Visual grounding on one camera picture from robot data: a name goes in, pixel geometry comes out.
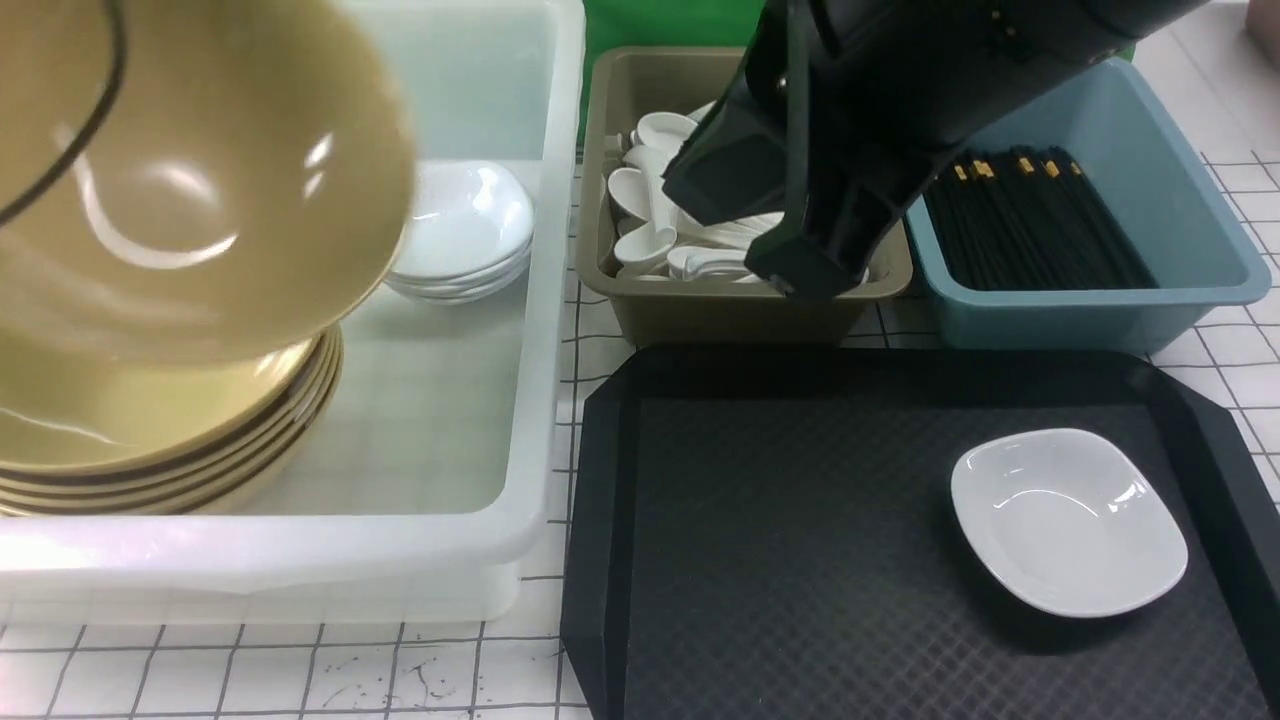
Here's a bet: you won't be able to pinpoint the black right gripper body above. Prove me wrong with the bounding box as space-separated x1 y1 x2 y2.
663 79 957 301

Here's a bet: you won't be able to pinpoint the yellow noodle bowl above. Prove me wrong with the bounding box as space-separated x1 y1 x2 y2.
1 1 416 363

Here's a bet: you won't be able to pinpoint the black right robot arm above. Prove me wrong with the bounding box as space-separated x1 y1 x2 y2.
663 1 1198 301

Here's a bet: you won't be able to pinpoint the stacked yellow bowl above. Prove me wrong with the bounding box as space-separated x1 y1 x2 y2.
3 329 344 515
1 337 317 475
3 327 343 497
3 351 344 518

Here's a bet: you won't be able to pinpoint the top stacked yellow bowl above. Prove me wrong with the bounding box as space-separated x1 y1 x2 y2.
1 337 317 475

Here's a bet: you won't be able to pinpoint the black chopsticks pile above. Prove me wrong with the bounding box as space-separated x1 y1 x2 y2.
923 145 1157 292

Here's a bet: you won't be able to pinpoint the white plastic soup spoons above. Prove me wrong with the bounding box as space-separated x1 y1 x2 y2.
605 102 782 284

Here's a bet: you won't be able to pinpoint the brown plastic spoon bin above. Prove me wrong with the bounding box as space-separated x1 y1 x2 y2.
575 46 914 346

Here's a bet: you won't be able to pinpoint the green cloth backdrop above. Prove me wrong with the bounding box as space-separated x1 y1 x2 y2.
579 1 765 147

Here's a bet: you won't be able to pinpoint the blue plastic chopstick bin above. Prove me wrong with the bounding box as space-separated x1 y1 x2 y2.
904 61 1271 354

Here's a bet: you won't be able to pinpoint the stacked white small dishes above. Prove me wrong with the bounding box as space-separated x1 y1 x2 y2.
383 160 536 305

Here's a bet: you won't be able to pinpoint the black serving tray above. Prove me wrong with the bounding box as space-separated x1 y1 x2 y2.
559 345 1277 719

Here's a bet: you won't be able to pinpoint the white small dish on tray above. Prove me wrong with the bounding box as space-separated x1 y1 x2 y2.
950 428 1189 619

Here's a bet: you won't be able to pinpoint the white translucent plastic tub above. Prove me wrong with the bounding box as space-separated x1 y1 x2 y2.
3 1 585 625

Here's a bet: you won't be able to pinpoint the black cable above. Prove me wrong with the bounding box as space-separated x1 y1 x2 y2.
0 0 129 225

